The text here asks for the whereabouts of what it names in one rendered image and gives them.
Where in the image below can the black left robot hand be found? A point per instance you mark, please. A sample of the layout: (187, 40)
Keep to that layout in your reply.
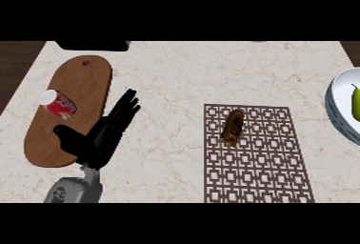
(100, 136)

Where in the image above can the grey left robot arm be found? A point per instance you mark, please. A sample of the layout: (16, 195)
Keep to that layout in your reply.
(74, 189)

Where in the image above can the brown pear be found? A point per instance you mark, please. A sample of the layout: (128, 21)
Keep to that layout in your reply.
(232, 127)

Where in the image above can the brown patterned placemat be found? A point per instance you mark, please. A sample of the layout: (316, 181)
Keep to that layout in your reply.
(255, 155)

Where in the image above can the white bowl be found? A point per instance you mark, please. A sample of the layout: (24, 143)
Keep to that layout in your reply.
(339, 108)

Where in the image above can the green pear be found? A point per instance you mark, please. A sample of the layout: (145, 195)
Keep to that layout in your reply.
(356, 103)

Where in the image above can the brown wooden cutting board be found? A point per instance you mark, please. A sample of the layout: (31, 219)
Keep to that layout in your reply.
(69, 109)

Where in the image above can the red soda can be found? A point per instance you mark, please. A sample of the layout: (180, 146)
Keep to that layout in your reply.
(61, 104)

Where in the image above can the black appliance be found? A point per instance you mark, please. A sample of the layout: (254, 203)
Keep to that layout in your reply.
(93, 45)

